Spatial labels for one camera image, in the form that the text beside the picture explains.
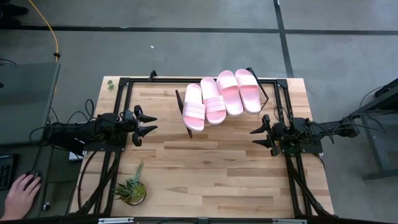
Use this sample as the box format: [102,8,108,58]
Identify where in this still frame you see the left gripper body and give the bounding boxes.
[130,105,144,147]

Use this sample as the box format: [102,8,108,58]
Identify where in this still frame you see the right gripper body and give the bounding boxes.
[262,114,280,157]

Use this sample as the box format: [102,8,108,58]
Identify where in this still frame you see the pink rubber slide sandal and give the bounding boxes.
[234,68,262,115]
[200,77,228,126]
[182,83,206,133]
[216,70,244,117]

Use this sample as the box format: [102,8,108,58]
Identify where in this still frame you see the potted succulent plant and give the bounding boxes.
[113,160,147,207]

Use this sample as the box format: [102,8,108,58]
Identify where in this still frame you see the grey office desk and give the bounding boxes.
[0,61,79,220]

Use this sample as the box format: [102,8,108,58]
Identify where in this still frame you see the person's hand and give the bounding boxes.
[1,173,42,221]

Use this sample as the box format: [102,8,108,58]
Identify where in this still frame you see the black keyboard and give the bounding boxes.
[0,154,17,191]

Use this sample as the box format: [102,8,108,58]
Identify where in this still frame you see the person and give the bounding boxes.
[0,0,29,29]

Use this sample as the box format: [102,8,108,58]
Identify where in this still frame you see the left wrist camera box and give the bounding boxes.
[119,108,135,123]

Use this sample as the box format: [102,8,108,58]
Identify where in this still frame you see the black frame shoe shelf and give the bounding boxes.
[175,67,270,139]

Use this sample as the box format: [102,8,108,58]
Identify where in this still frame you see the black cable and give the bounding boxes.
[358,85,387,109]
[67,98,96,125]
[76,151,100,210]
[331,115,388,144]

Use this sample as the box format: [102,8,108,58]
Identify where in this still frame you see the silver aluminium bracket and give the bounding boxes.
[272,218,307,224]
[98,217,135,224]

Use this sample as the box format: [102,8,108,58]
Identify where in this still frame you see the yellow cable with plug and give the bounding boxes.
[27,0,61,94]

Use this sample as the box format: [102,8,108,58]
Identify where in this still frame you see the dark grey desk frame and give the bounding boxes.
[351,77,398,181]

